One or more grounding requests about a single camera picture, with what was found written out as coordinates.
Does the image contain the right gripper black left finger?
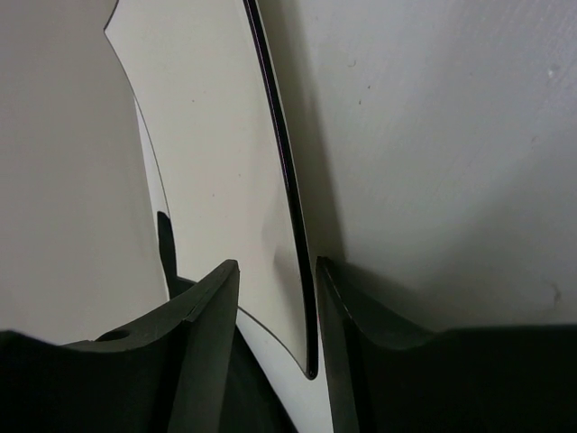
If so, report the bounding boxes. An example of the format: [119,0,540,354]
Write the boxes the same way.
[0,259,242,433]

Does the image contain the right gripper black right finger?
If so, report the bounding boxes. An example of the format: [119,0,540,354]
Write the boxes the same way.
[316,257,576,432]

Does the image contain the white square plate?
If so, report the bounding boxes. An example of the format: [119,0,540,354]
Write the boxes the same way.
[105,1,333,432]

